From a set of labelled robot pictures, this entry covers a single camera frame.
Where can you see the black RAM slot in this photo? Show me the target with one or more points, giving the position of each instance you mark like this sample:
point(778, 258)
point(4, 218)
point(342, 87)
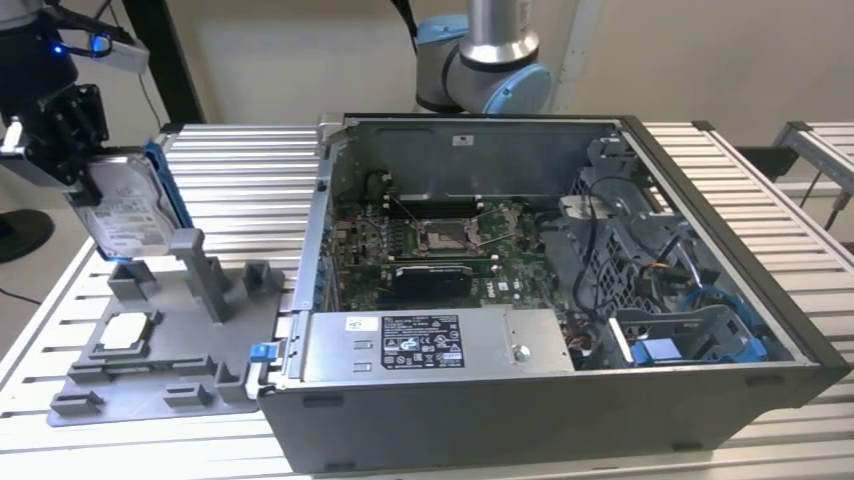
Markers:
point(434, 209)
point(434, 200)

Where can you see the pale blue bay bracket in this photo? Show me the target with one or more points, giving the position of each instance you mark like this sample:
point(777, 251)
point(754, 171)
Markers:
point(657, 352)

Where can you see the green motherboard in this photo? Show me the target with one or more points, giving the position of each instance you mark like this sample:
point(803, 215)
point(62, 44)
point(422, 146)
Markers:
point(527, 280)

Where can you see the black upright pillar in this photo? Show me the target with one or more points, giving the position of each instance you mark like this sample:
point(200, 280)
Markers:
point(176, 75)

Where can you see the black graphics card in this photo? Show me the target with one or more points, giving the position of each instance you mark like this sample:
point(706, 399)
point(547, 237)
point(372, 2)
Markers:
point(434, 285)

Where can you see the thin metal locking lever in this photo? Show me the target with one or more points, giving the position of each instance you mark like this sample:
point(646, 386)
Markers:
point(404, 208)

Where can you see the blue case latch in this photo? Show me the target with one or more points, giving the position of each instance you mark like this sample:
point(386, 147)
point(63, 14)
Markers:
point(262, 352)

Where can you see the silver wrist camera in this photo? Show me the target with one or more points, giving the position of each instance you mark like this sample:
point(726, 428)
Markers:
point(130, 52)

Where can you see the aluminium side table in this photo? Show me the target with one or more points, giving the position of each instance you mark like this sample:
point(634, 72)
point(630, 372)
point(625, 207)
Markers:
point(827, 140)

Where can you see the black open PC case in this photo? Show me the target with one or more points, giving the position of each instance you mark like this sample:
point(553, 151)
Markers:
point(467, 425)

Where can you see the grey plastic parts rack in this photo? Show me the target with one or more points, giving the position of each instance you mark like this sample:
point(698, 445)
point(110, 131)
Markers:
point(174, 340)

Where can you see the long expansion slot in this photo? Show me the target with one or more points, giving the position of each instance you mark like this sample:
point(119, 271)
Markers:
point(441, 259)

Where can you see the black table bracket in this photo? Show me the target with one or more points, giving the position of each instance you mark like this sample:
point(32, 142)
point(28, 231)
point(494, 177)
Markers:
point(767, 160)

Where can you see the grey power supply unit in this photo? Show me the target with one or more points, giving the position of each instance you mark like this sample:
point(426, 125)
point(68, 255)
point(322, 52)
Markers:
point(534, 345)

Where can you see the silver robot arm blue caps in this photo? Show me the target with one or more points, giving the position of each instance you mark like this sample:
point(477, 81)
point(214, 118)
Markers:
point(494, 50)

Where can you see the silver CPU chip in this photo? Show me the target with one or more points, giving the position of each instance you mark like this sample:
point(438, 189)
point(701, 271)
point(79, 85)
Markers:
point(123, 332)

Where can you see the metal disk bay cage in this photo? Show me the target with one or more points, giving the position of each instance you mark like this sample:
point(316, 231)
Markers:
point(627, 280)

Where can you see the CPU socket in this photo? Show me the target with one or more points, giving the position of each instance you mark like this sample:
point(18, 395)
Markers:
point(443, 235)

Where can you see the black round stand base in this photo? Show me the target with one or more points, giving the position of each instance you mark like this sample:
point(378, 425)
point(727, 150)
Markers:
point(20, 235)

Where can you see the hard disk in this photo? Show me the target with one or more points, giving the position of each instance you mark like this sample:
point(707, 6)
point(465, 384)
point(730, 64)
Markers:
point(127, 210)

